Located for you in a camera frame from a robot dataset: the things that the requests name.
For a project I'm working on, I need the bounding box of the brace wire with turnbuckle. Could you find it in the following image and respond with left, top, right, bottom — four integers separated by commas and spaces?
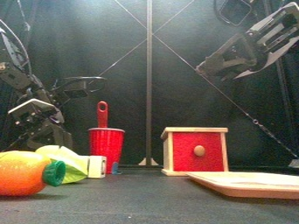
112, 0, 299, 160

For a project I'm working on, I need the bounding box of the red plastic cup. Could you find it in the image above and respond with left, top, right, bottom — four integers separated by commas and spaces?
88, 127, 127, 175

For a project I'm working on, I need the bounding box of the black metal frame pole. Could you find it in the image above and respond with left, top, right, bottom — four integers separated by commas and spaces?
138, 0, 162, 167

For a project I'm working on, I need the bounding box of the yellow-green toy food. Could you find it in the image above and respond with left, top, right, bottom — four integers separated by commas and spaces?
35, 144, 90, 185

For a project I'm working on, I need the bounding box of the orange toy bottle green cap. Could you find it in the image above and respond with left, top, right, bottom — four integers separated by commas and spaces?
0, 150, 67, 197

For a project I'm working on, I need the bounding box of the red plastic utensil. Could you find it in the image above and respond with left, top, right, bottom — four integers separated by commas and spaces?
96, 101, 110, 130

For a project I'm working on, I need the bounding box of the thin brace wire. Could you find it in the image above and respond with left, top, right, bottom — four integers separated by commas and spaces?
98, 0, 197, 77

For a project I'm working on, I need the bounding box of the light wooden board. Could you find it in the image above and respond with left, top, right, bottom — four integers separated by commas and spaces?
186, 171, 299, 200

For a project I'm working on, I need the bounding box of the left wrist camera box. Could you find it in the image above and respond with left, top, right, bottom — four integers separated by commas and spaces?
58, 76, 108, 100

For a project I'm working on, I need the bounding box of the small blue toy piece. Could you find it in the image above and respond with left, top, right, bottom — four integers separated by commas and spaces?
111, 161, 120, 176

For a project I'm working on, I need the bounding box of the wooden box with red drawer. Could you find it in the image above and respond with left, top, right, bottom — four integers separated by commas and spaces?
161, 126, 230, 177

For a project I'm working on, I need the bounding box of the white toy sushi roll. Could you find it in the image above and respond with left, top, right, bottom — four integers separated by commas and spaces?
87, 155, 108, 179

